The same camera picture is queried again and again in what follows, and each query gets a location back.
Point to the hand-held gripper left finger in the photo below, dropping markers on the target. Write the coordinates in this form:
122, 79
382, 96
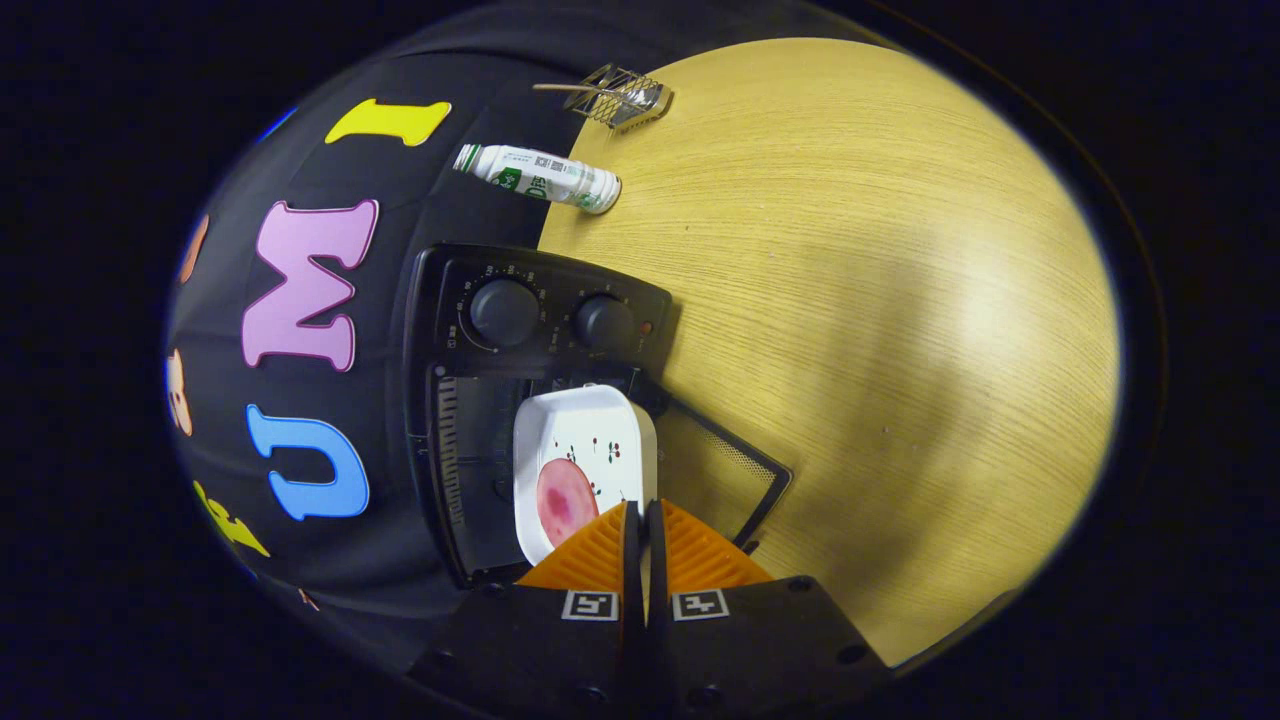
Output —
630, 560

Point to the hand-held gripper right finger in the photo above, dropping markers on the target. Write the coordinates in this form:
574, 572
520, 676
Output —
657, 560

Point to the black toaster oven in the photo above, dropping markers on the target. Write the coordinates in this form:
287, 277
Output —
450, 270

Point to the pink round food slice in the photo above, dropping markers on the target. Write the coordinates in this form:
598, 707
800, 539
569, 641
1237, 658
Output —
566, 497

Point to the white rectangular plate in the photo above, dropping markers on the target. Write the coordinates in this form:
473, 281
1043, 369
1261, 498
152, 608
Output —
580, 420

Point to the white green-label drink bottle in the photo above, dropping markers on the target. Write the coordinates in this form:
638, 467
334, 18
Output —
540, 175

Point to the wooden stick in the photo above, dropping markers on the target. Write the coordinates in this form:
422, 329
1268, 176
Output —
560, 88

